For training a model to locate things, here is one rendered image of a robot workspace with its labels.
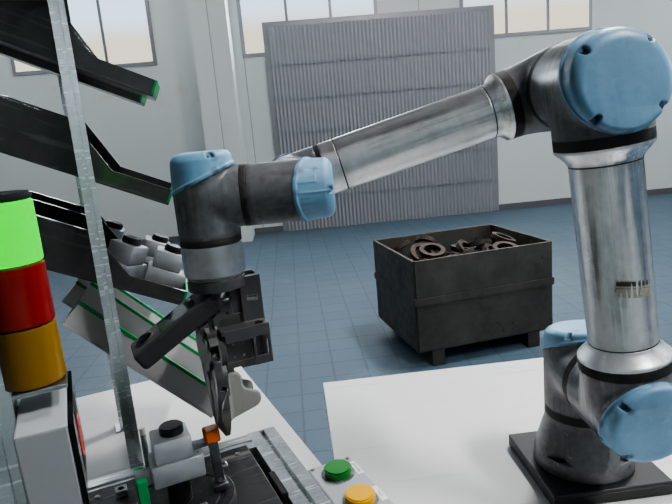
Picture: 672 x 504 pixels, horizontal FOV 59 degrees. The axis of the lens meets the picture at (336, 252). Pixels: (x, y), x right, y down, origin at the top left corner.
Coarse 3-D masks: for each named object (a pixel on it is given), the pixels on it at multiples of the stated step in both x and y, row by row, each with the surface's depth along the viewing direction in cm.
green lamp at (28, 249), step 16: (0, 208) 44; (16, 208) 45; (32, 208) 47; (0, 224) 44; (16, 224) 45; (32, 224) 46; (0, 240) 44; (16, 240) 45; (32, 240) 46; (0, 256) 45; (16, 256) 45; (32, 256) 46
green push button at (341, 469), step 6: (330, 462) 85; (336, 462) 85; (342, 462) 85; (348, 462) 85; (324, 468) 84; (330, 468) 84; (336, 468) 84; (342, 468) 83; (348, 468) 83; (324, 474) 84; (330, 474) 83; (336, 474) 82; (342, 474) 82; (348, 474) 83; (336, 480) 82
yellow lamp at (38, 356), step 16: (0, 336) 46; (16, 336) 46; (32, 336) 47; (48, 336) 48; (0, 352) 46; (16, 352) 46; (32, 352) 47; (48, 352) 48; (16, 368) 46; (32, 368) 47; (48, 368) 48; (64, 368) 50; (16, 384) 47; (32, 384) 47; (48, 384) 48
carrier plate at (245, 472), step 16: (240, 448) 91; (208, 464) 88; (240, 464) 87; (256, 464) 87; (128, 480) 86; (240, 480) 83; (256, 480) 83; (96, 496) 82; (112, 496) 82; (128, 496) 82; (240, 496) 79; (256, 496) 79; (272, 496) 79
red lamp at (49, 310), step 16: (0, 272) 45; (16, 272) 45; (32, 272) 46; (0, 288) 45; (16, 288) 45; (32, 288) 46; (48, 288) 48; (0, 304) 45; (16, 304) 46; (32, 304) 46; (48, 304) 48; (0, 320) 46; (16, 320) 46; (32, 320) 46; (48, 320) 48
